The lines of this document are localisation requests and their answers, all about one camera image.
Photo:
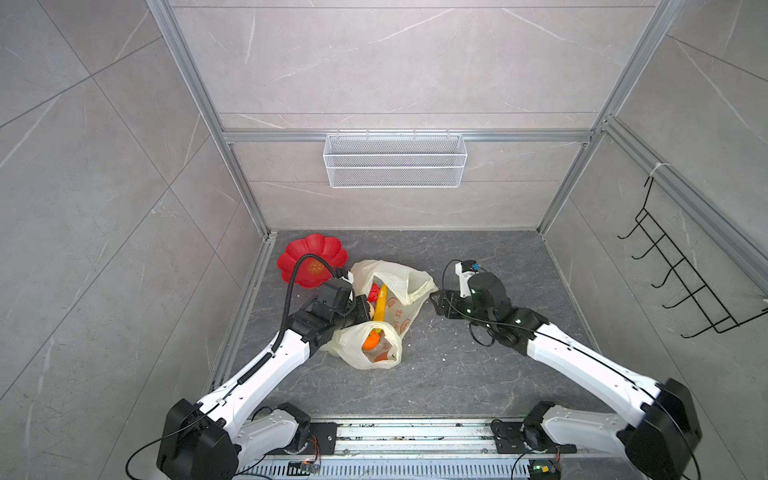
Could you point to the black wire hook rack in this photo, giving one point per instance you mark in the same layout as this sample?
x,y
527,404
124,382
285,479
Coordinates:
x,y
680,267

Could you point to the white wire mesh basket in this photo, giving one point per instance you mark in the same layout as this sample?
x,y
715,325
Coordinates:
x,y
378,161

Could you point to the yellow fake banana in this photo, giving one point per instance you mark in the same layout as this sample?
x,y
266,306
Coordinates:
x,y
381,304

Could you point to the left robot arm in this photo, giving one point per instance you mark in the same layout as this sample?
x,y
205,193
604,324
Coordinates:
x,y
218,436

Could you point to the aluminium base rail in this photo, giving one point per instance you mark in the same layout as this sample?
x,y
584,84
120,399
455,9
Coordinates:
x,y
414,441

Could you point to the yellowish plastic bag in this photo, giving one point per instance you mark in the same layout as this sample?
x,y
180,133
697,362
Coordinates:
x,y
394,295

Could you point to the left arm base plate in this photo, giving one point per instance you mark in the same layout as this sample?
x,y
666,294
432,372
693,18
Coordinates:
x,y
327,434

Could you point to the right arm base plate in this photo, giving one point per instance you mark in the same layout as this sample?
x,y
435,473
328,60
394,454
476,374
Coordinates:
x,y
516,437

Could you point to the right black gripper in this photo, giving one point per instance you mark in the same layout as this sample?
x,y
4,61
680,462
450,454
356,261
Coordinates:
x,y
453,296

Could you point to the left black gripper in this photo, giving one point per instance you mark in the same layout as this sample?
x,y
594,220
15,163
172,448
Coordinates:
x,y
363,306

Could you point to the red fake fruit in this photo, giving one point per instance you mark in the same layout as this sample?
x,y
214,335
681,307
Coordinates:
x,y
373,293

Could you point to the orange fake fruit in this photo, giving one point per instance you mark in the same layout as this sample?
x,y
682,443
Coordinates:
x,y
372,340

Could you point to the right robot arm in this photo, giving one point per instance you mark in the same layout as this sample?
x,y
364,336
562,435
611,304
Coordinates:
x,y
653,424

